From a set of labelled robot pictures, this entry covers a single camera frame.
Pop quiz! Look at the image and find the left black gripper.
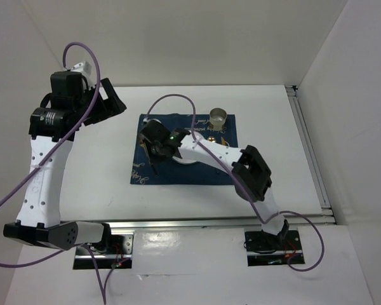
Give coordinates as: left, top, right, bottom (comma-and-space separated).
73, 78, 126, 126

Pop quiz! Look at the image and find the gold fork green handle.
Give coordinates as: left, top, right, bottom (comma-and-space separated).
138, 135, 157, 176

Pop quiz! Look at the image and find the dark blue cloth placemat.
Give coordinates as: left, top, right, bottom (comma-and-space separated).
130, 114, 238, 186

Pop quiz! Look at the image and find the white round plate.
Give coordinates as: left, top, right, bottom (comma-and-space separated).
171, 132, 206, 165

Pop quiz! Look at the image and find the metal cup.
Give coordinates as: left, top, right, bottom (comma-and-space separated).
209, 107, 227, 131

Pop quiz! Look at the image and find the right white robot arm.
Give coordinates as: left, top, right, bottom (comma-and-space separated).
139, 119, 289, 249

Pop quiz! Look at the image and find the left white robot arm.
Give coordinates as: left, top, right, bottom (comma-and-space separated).
3, 71, 126, 254

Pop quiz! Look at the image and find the aluminium frame rail front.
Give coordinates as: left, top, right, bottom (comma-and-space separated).
37, 215, 336, 231

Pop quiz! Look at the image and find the aluminium frame rail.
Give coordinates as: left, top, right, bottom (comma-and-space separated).
285, 86, 334, 217
37, 215, 336, 231

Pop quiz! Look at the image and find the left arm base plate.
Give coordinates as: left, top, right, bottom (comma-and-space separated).
72, 232, 134, 270

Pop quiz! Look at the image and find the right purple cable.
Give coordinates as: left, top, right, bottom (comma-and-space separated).
143, 94, 325, 273

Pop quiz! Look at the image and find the purple cable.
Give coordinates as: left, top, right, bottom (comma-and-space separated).
0, 42, 109, 304
143, 94, 325, 273

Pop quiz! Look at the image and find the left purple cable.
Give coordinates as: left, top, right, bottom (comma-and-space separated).
0, 42, 109, 304

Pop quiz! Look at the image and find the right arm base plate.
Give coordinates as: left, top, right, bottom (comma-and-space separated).
243, 229, 305, 267

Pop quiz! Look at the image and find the aluminium frame rail right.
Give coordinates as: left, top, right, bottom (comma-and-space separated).
285, 86, 334, 217

